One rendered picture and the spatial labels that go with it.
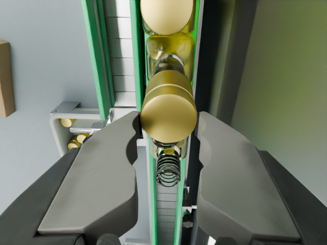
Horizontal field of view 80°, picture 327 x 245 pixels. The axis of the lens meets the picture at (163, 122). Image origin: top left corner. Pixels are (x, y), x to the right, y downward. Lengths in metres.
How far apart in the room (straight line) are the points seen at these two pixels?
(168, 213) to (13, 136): 0.61
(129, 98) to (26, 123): 0.44
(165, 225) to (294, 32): 0.71
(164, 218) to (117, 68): 0.54
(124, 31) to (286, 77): 0.31
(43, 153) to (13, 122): 0.14
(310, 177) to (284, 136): 0.05
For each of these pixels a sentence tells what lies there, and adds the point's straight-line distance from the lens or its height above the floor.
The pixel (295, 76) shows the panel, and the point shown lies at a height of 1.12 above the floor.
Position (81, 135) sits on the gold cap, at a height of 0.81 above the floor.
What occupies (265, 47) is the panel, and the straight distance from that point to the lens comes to 0.29.
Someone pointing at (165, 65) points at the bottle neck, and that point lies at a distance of 0.18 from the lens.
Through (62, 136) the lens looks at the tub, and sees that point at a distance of 0.68.
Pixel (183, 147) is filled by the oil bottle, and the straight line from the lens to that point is 0.27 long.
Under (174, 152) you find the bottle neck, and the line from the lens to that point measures 0.25.
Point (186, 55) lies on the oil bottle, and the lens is 0.22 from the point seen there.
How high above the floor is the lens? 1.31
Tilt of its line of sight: 59 degrees down
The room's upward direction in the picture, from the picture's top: 176 degrees counter-clockwise
